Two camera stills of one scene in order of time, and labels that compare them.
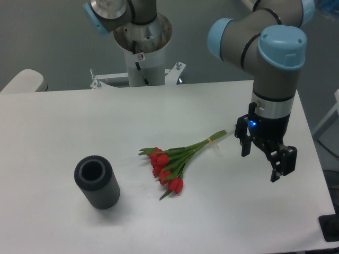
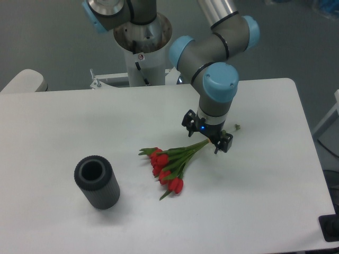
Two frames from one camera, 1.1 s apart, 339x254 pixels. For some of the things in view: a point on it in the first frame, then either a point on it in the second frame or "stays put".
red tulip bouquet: [168, 164] stays put
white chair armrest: [27, 80] stays put
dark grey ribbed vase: [95, 175] stays put
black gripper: [270, 132] → [193, 123]
